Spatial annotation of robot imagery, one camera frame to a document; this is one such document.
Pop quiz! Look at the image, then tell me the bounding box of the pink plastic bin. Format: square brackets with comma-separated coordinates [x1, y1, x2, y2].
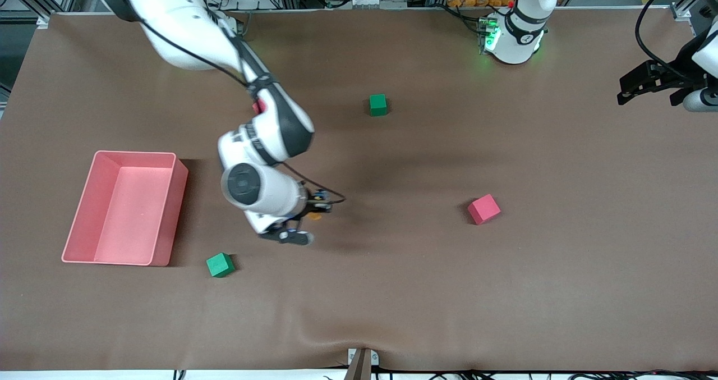
[61, 150, 189, 267]

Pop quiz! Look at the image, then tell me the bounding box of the grey metal mount bracket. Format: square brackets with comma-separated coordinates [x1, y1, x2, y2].
[343, 347, 380, 380]

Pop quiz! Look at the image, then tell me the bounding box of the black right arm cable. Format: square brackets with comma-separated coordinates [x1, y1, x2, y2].
[137, 18, 346, 205]

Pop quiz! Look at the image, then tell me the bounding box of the brown table cover mat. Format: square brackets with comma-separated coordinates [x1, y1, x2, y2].
[0, 7, 718, 372]

